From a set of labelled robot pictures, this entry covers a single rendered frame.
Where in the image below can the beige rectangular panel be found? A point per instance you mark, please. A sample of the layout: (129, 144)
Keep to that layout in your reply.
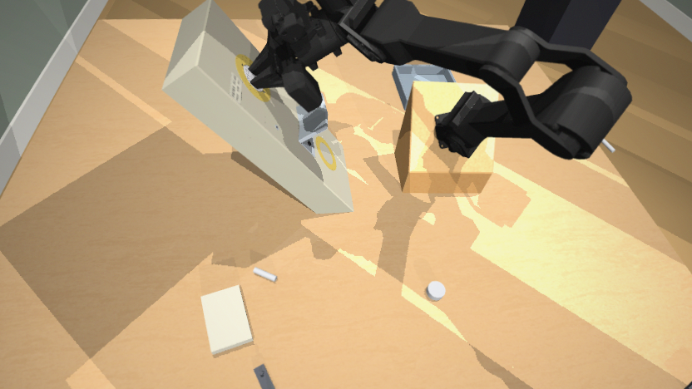
(206, 76)

